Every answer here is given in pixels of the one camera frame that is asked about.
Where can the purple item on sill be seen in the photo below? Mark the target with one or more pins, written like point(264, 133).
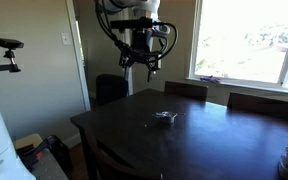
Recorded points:
point(210, 79)

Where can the white door frame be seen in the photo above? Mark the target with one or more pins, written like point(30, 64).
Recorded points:
point(80, 66)

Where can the black upholstered chair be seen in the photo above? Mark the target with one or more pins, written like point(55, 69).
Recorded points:
point(110, 88)

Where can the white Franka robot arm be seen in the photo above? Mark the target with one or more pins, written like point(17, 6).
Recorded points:
point(4, 150)

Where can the grey mottled board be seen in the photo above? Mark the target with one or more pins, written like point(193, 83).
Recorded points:
point(49, 168)

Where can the white framed window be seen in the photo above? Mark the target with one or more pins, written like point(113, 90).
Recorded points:
point(250, 33)

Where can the black camera on stand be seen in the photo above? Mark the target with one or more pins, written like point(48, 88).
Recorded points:
point(9, 43)

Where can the curved back wooden chair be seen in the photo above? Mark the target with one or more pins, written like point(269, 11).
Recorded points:
point(110, 163)

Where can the beige box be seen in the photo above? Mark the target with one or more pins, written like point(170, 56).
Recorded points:
point(27, 140)

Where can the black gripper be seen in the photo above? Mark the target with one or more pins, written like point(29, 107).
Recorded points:
point(141, 41)

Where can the white baseboard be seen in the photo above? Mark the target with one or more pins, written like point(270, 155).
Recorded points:
point(72, 140)

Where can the white light switch plate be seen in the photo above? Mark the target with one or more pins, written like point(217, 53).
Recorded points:
point(65, 38)

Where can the black tool bag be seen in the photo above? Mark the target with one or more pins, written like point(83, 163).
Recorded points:
point(55, 150)

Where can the half cup steel measuring cup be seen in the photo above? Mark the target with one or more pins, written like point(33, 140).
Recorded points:
point(174, 114)

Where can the dark wooden dining chair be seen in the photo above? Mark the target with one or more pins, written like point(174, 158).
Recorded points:
point(267, 106)
point(185, 90)

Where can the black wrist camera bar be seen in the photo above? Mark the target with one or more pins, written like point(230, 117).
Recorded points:
point(134, 24)

